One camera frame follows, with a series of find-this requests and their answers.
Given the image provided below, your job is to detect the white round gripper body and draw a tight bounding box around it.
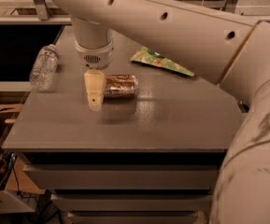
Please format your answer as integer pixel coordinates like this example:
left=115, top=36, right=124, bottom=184
left=75, top=41, right=113, bottom=70

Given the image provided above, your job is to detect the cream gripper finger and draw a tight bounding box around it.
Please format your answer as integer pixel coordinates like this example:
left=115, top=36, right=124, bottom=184
left=84, top=69, right=106, bottom=111

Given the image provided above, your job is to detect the orange soda can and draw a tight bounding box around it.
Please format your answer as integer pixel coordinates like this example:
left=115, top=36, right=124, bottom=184
left=104, top=75, right=137, bottom=98

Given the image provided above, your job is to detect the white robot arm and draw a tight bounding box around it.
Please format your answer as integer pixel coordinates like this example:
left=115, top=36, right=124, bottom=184
left=52, top=0, right=270, bottom=224

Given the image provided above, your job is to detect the green snack bag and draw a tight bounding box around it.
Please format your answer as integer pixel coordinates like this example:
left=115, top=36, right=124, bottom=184
left=130, top=47, right=194, bottom=77

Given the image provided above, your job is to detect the clear plastic water bottle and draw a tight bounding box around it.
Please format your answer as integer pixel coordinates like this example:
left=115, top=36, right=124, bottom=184
left=29, top=44, right=59, bottom=91

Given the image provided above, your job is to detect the grey drawer cabinet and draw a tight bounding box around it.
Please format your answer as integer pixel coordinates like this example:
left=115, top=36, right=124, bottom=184
left=4, top=27, right=242, bottom=224

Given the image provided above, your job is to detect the cardboard box left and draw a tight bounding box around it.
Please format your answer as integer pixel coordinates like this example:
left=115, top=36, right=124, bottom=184
left=0, top=104, right=45, bottom=214

